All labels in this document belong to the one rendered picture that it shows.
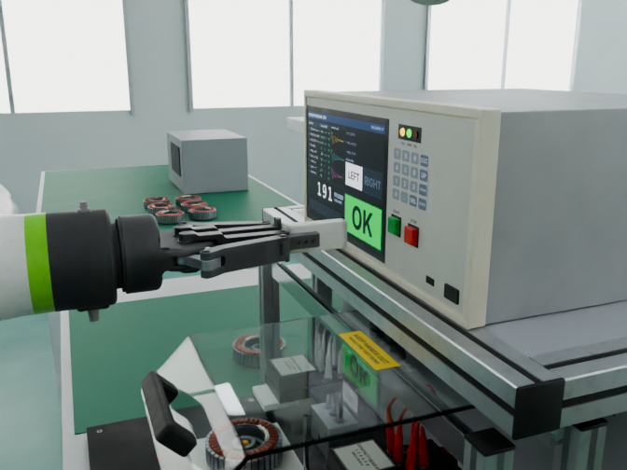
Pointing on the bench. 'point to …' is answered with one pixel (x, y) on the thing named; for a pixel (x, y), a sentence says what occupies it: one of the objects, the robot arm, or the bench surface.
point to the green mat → (151, 344)
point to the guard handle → (174, 433)
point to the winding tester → (497, 197)
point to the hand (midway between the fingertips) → (314, 235)
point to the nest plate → (289, 462)
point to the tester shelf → (494, 347)
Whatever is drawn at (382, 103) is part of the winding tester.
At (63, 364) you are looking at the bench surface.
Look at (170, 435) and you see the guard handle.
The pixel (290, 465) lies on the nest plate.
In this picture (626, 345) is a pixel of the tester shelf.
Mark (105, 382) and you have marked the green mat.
